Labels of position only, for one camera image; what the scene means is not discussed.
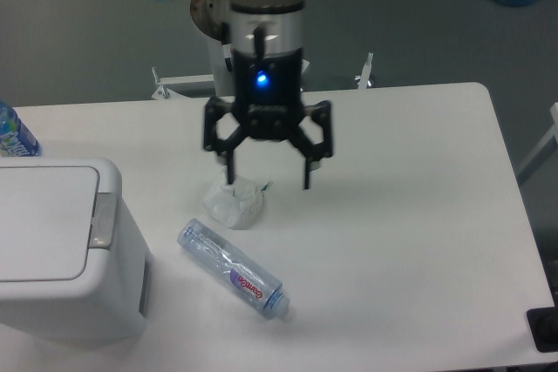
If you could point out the blue labelled water bottle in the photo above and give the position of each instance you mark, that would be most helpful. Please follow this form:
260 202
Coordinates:
16 139

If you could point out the empty clear plastic bottle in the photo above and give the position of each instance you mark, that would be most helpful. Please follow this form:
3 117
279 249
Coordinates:
230 265

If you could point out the black device at table edge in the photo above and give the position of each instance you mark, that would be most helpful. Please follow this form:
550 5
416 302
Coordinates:
543 326

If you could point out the white frame at right edge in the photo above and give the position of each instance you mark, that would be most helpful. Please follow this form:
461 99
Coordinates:
545 147

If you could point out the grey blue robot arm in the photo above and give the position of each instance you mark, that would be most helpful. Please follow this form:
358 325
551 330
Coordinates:
265 43

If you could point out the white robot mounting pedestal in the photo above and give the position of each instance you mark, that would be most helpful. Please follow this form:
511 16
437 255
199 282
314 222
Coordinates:
206 16

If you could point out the white plastic trash can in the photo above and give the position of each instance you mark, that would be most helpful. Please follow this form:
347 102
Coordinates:
74 263

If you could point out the crumpled white paper wrapper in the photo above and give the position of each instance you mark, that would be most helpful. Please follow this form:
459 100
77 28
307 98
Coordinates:
238 205

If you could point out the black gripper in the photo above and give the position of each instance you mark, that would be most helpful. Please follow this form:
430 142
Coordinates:
268 97

